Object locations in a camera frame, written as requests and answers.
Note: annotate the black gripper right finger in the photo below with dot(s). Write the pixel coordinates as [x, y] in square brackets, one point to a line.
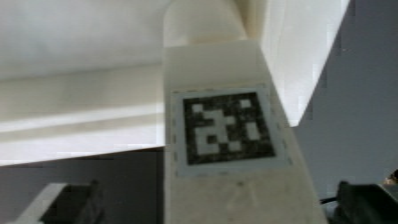
[366, 204]

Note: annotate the white square tabletop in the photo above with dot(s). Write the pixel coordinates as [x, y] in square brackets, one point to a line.
[76, 35]

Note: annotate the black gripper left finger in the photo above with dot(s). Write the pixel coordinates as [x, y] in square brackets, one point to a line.
[67, 204]

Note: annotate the white obstacle fence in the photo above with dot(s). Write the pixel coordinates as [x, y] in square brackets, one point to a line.
[80, 114]

